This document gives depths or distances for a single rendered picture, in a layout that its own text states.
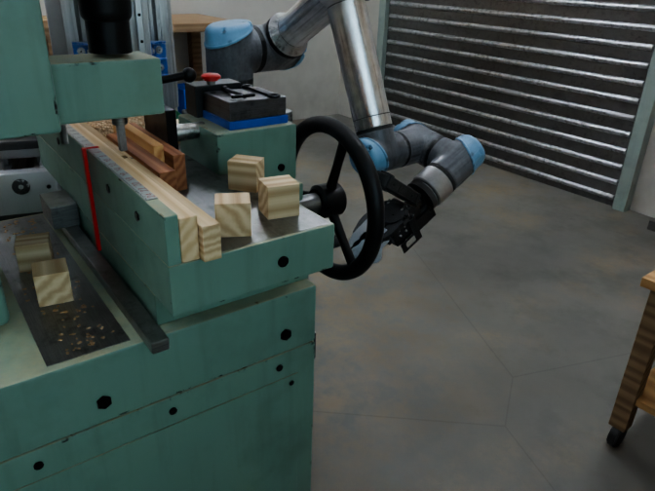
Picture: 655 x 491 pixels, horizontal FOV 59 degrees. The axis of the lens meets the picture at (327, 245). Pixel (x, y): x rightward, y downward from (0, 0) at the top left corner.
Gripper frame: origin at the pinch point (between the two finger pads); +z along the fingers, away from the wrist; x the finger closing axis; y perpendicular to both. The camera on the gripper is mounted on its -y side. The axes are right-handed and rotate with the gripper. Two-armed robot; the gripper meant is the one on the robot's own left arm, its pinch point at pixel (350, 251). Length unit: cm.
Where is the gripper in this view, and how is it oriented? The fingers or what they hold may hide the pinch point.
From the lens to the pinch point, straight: 110.0
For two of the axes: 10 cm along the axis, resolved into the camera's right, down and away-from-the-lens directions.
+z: -7.2, 6.5, -2.5
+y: 3.8, 6.6, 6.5
